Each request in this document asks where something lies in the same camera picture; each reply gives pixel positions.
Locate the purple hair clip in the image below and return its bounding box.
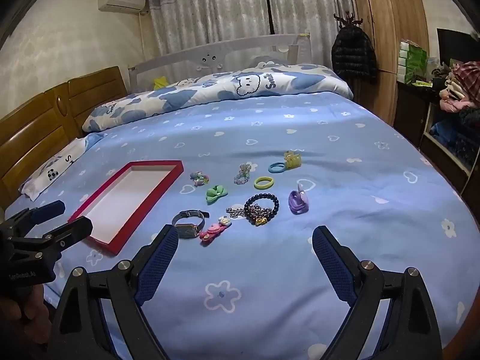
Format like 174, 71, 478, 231
288, 184, 310, 214

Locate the grey patterned curtain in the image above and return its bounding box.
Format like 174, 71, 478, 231
148, 0, 271, 59
264, 0, 357, 66

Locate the red shallow box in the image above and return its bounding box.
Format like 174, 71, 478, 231
67, 160, 184, 256

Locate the pink cartoon hair clip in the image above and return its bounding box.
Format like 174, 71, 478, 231
199, 215, 232, 246

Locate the silver chain bracelet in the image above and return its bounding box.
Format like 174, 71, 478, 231
226, 204, 271, 221

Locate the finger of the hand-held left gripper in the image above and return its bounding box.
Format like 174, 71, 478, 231
4, 200, 66, 229
41, 217, 94, 256

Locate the black bead bracelet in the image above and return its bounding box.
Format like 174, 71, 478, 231
244, 193, 280, 226

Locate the white printed pillow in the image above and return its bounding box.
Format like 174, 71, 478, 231
19, 132, 109, 201

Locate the yellow scrunchie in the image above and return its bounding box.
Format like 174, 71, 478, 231
283, 151, 303, 170

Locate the dark cabinet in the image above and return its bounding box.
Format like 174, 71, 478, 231
392, 80, 480, 192

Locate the antler coat rack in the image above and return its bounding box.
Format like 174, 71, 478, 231
333, 10, 364, 31

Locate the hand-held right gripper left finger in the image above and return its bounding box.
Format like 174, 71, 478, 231
49, 224, 180, 360

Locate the person's left hand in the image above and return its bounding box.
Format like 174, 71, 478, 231
0, 283, 52, 360

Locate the wooden wardrobe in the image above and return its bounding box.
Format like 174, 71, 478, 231
352, 0, 430, 128

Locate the blue cloud patterned pillow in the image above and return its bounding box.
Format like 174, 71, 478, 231
82, 62, 354, 134

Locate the white bed guard rail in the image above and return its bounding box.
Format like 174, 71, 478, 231
128, 33, 313, 92

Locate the black television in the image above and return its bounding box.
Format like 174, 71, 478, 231
437, 27, 480, 68

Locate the blue floral bed sheet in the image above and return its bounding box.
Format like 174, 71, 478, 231
4, 90, 480, 360

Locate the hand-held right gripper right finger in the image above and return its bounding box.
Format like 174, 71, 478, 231
312, 226, 443, 360

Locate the stack of tissue packs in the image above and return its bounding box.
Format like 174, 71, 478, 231
398, 39, 429, 83

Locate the green bow hair tie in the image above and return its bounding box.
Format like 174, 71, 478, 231
205, 185, 229, 205

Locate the pile of clothes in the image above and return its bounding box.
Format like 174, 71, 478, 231
431, 60, 480, 113

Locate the wooden headboard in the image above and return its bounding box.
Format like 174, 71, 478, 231
0, 66, 130, 211

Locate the gold bangle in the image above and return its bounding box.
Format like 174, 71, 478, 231
172, 210, 210, 239

